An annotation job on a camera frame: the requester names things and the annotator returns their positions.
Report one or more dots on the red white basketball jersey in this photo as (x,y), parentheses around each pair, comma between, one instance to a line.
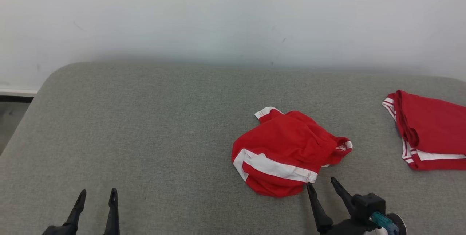
(433,125)

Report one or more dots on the teal right camera connector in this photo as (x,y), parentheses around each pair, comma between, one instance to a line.
(382,222)

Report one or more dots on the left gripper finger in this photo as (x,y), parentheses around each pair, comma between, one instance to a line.
(113,213)
(77,209)

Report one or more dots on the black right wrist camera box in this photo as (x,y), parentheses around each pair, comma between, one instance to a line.
(367,207)

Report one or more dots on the red shorts with white stripes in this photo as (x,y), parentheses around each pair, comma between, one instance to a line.
(284,151)

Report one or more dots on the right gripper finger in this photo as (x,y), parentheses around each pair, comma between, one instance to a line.
(344,195)
(318,209)

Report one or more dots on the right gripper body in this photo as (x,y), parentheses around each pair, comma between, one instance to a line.
(346,228)

